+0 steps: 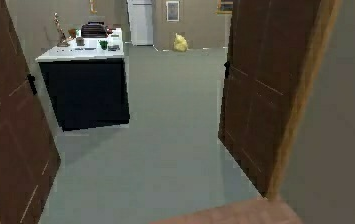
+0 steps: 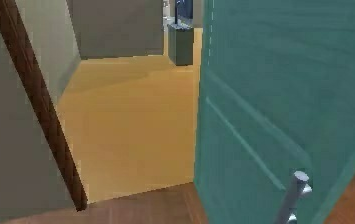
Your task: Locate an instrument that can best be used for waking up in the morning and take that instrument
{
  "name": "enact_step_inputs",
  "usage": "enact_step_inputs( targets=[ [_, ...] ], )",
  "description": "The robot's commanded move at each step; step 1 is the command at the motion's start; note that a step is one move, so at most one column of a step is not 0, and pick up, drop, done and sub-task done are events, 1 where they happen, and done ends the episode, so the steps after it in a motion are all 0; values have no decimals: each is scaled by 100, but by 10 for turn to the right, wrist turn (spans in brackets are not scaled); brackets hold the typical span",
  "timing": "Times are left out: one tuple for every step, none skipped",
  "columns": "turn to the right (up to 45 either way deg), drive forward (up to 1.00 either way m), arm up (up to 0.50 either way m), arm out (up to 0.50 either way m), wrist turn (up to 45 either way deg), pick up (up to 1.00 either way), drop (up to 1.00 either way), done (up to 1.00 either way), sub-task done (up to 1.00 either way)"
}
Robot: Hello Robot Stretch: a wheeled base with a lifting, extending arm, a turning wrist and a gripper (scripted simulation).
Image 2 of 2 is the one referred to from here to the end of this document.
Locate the dark grey cabinet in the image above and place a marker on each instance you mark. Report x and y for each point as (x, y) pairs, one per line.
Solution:
(181, 45)

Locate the teal room door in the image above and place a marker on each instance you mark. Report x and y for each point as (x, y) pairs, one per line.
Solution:
(278, 83)

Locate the brown wooden door frame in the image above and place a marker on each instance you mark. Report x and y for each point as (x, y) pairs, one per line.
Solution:
(38, 100)

